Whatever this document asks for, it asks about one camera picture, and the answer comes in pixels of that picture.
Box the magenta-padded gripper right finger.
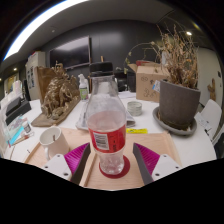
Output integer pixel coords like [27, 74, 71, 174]
[131, 142, 184, 186]

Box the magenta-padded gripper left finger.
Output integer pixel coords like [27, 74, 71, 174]
[42, 142, 92, 186]

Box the clear red-labelled drink bottle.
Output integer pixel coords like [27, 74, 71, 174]
[85, 61, 128, 176]

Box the white ceramic mug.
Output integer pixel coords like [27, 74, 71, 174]
[39, 125, 71, 162]

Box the flat round red coaster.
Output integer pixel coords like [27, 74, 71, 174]
[98, 154, 131, 179]

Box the yellow tag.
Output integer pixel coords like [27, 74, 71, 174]
[125, 127, 149, 135]

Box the grey printed newspaper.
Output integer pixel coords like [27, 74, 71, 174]
[75, 98, 137, 131]

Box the grey plant saucer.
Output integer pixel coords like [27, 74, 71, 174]
[152, 105, 198, 137]

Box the small round white container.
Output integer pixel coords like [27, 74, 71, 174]
[22, 120, 33, 134]

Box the grey pot with dried plant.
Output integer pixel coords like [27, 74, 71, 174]
[124, 24, 202, 131]

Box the purple printed sheet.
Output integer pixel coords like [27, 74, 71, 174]
[6, 114, 27, 147]

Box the white green-labelled spray bottle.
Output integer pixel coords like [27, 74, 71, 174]
[77, 73, 90, 101]

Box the printed paper sheet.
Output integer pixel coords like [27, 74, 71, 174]
[194, 111, 214, 133]

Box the black flat box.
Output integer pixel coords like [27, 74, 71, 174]
[4, 96, 33, 126]

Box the brown cardboard box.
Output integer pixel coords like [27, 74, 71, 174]
[128, 63, 171, 103]

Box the white chair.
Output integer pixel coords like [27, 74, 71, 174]
[199, 98, 223, 141]

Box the white cabinet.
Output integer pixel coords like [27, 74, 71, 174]
[24, 50, 48, 101]

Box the wooden figure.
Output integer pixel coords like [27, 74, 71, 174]
[207, 78, 217, 102]

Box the long ceiling light strip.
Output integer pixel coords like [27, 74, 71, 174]
[3, 0, 89, 61]

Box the black wall screen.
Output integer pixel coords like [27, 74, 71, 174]
[49, 35, 93, 70]

